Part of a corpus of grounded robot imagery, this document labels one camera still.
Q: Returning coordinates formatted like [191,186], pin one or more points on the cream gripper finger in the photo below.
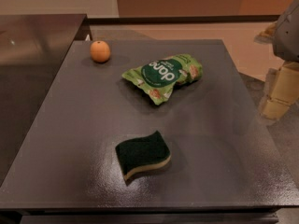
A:
[281,91]

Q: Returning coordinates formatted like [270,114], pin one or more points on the orange fruit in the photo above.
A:
[100,51]

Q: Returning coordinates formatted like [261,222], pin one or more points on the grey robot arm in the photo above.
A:
[283,34]

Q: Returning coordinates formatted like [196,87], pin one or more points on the green rice chip bag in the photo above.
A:
[159,78]

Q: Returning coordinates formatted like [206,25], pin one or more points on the green yellow sponge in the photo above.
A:
[142,154]

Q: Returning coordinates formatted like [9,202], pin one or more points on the dark side counter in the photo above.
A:
[32,49]

